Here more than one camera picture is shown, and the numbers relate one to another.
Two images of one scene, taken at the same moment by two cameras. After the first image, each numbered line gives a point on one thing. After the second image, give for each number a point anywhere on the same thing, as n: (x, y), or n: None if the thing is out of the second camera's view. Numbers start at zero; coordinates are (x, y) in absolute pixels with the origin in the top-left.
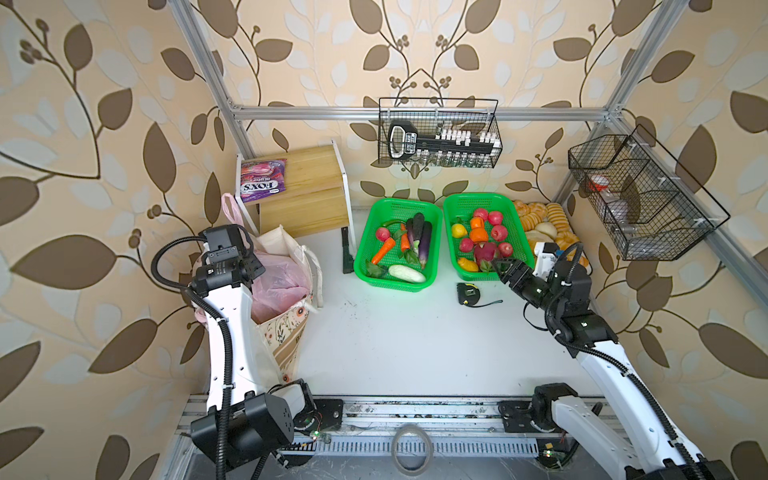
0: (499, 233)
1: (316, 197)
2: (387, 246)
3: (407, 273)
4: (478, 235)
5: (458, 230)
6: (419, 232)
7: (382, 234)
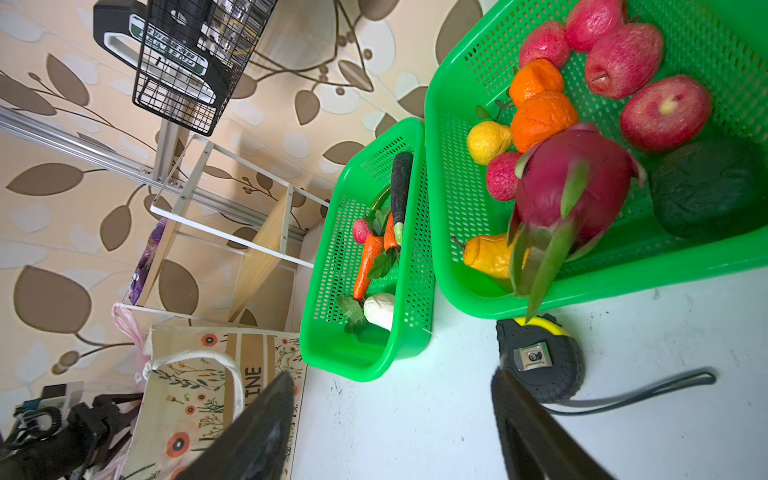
0: (666, 114)
1: (215, 238)
2: (373, 245)
3: (378, 310)
4: (543, 108)
5: (486, 139)
6: (402, 168)
7: (361, 231)
